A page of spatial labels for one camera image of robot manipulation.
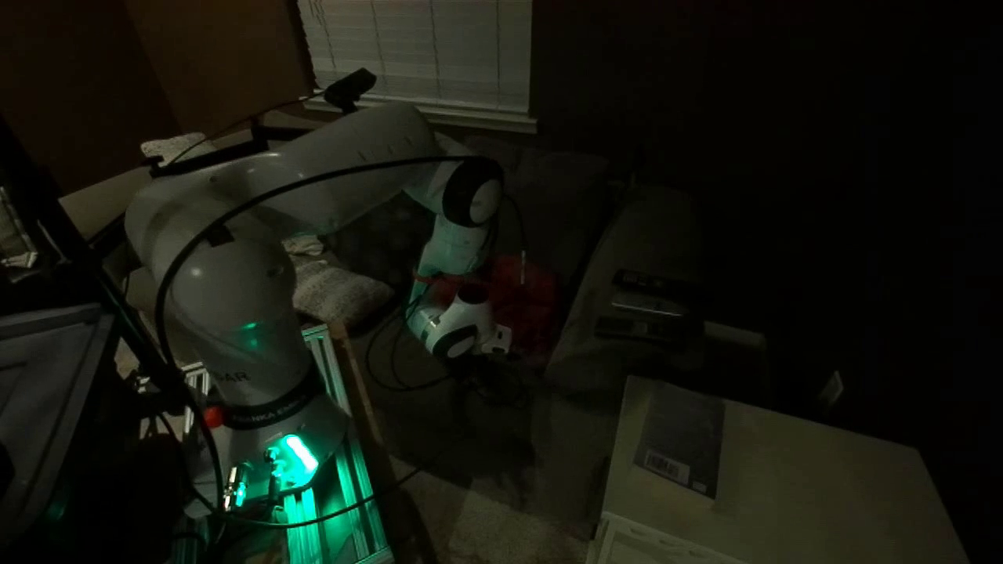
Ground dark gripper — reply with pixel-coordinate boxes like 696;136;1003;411
478;322;519;364

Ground grey sofa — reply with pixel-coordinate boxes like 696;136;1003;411
339;132;779;510

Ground white lattice cabinet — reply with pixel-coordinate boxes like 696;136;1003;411
585;374;976;564

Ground red cloth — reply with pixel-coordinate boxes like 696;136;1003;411
428;253;564;355

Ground black remote control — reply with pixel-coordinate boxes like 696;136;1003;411
592;314;699;346
609;266;699;297

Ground fluffy light pillow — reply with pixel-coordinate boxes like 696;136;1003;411
278;232;397;328

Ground white window blinds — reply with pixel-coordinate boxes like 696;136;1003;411
295;0;540;136

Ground grey case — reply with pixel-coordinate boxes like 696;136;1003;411
0;297;118;529

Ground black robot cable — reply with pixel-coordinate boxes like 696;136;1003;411
152;154;509;529

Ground black camera on stand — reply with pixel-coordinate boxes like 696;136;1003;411
318;66;378;113

